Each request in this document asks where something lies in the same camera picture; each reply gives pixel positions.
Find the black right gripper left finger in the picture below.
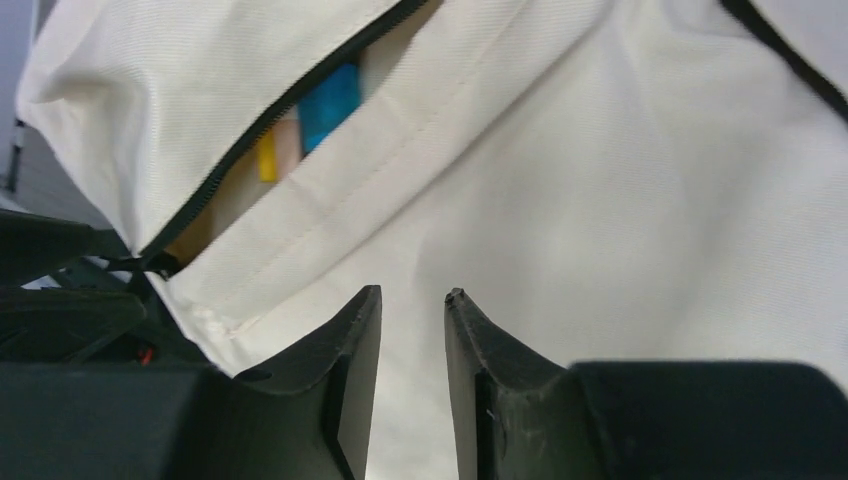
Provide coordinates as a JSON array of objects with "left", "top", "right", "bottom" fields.
[{"left": 1, "top": 286, "right": 382, "bottom": 479}]

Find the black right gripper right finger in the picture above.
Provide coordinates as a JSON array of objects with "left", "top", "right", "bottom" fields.
[{"left": 444, "top": 289, "right": 847, "bottom": 479}]

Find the black blue highlighter marker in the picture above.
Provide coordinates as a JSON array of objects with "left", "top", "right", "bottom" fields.
[{"left": 297, "top": 63, "right": 362, "bottom": 154}]

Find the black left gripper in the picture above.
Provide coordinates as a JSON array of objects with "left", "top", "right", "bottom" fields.
[{"left": 1, "top": 209, "right": 206, "bottom": 365}]

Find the white pink pen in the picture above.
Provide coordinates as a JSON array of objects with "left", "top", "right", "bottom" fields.
[{"left": 272, "top": 107, "right": 303, "bottom": 181}]

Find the white yellow pen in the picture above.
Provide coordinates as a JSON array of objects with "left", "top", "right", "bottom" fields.
[{"left": 256, "top": 131, "right": 278, "bottom": 183}]

